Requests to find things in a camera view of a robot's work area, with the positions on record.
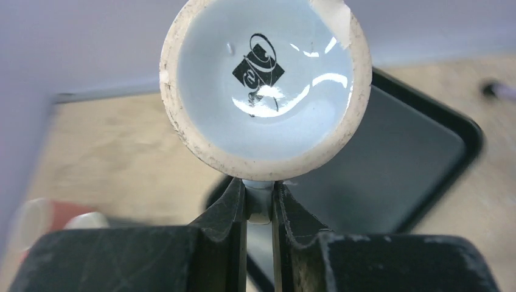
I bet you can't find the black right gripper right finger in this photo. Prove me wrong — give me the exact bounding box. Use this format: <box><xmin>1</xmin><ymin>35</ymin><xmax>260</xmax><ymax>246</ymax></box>
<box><xmin>272</xmin><ymin>182</ymin><xmax>499</xmax><ymax>291</ymax></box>

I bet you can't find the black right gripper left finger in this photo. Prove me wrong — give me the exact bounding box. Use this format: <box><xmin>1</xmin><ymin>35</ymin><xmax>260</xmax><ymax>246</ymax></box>
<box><xmin>10</xmin><ymin>178</ymin><xmax>246</xmax><ymax>291</ymax></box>

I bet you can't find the pink mug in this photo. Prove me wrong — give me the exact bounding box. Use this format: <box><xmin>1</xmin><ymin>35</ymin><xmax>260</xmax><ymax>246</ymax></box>
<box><xmin>10</xmin><ymin>198</ymin><xmax>110</xmax><ymax>262</ymax></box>

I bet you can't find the black plastic tray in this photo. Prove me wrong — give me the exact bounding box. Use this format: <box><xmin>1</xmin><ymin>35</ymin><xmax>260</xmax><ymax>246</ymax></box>
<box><xmin>205</xmin><ymin>68</ymin><xmax>484</xmax><ymax>292</ymax></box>

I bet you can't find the music stand tripod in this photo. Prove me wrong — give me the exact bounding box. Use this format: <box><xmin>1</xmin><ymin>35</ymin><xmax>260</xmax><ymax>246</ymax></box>
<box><xmin>481</xmin><ymin>81</ymin><xmax>515</xmax><ymax>102</ymax></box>

